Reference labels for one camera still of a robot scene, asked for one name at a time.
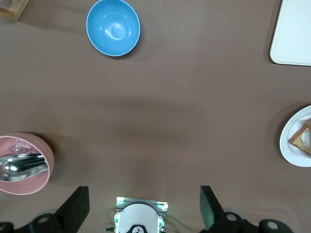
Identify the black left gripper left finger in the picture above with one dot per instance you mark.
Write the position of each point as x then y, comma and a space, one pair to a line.
70, 213

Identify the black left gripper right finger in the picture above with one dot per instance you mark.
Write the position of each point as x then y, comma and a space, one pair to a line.
216, 216

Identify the white round plate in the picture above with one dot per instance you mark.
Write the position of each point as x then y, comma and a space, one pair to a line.
289, 150

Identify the fried egg toy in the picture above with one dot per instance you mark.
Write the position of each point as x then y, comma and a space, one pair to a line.
306, 138

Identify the plain brown bread slice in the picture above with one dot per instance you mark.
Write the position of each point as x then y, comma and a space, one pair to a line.
303, 127

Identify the pink bowl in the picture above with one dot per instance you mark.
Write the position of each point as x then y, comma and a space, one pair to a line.
26, 187

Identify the metal spoon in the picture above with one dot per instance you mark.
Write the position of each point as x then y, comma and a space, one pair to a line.
17, 167

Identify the translucent crystal pieces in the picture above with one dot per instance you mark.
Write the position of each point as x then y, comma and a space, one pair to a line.
23, 146

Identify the blue bowl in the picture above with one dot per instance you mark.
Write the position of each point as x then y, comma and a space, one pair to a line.
113, 26

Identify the beige bear print tray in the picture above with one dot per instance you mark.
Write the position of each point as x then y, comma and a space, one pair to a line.
294, 34

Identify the wooden peg rack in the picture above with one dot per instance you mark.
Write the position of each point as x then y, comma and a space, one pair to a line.
12, 9

